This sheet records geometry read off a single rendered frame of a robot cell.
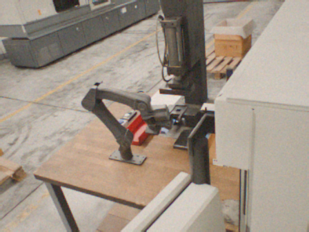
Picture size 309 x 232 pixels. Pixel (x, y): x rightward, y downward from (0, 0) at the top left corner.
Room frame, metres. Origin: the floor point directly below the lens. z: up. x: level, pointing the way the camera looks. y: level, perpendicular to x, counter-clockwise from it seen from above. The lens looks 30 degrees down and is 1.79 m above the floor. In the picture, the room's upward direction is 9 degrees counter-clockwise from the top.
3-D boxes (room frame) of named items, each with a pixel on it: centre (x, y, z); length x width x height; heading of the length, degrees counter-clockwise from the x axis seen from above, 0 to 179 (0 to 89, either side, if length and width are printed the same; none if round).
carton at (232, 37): (4.70, -1.48, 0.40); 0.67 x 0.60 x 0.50; 143
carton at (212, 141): (1.10, -0.29, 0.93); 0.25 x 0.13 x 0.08; 151
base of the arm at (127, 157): (1.15, 0.20, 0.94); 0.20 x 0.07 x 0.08; 61
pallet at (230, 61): (4.43, -1.34, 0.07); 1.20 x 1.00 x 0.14; 144
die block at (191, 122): (1.42, -0.14, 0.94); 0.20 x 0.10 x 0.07; 61
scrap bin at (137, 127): (1.38, 0.12, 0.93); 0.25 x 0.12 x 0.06; 151
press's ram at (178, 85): (1.49, -0.16, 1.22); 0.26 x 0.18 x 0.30; 151
